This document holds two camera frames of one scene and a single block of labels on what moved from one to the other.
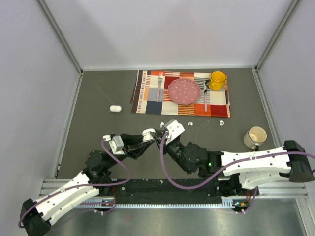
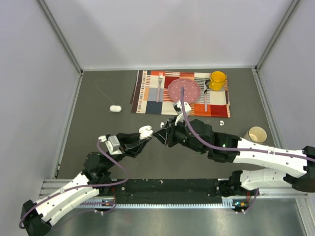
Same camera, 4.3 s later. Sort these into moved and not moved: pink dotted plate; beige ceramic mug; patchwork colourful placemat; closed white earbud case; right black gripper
Moved: right black gripper
Not moved: beige ceramic mug; pink dotted plate; closed white earbud case; patchwork colourful placemat
